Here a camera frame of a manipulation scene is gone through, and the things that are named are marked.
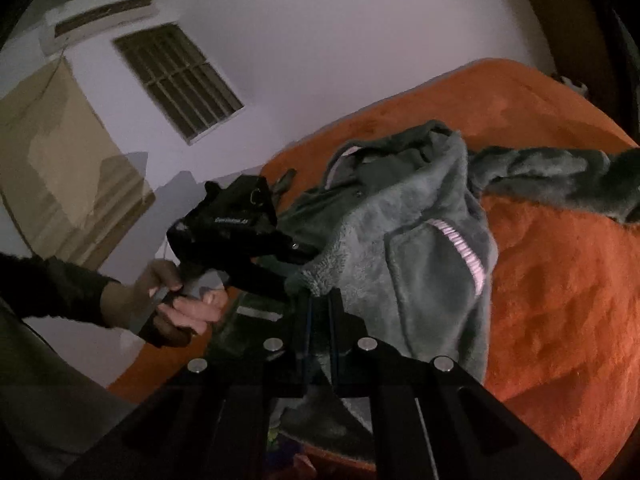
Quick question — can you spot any person's dark clothing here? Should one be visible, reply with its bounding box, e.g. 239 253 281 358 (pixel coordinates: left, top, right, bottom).
0 300 151 480

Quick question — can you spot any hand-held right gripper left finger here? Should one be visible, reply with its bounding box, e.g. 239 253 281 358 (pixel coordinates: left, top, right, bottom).
62 292 313 480

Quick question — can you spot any barred window vent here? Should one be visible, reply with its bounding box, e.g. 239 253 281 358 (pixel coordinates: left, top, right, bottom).
114 22 245 146

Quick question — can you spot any person's left hand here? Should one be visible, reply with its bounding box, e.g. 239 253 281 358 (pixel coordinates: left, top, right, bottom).
102 260 228 333

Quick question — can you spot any orange blanket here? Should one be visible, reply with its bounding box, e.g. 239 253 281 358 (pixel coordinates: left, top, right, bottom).
107 57 640 480

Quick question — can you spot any person's left forearm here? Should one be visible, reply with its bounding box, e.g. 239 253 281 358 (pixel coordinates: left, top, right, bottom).
0 252 121 321

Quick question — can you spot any white air conditioner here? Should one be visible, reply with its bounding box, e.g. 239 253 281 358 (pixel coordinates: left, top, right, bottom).
39 0 160 56

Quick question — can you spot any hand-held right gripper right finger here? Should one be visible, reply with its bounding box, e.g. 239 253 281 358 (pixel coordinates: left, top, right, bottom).
327 287 581 480

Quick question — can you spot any wooden door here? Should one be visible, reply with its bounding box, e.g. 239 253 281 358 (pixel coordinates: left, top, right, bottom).
520 0 640 136

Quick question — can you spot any green fleece jacket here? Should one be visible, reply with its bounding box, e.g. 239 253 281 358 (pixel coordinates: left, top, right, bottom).
215 120 640 441

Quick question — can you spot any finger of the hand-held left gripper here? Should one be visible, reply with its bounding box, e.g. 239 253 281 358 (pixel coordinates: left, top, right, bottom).
257 230 321 265
227 260 301 301

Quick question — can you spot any tan cardboard panel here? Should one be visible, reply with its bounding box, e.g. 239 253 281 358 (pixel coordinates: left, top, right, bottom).
0 57 156 271

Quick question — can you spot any small white object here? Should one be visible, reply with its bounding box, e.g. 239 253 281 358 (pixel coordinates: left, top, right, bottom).
552 74 590 97

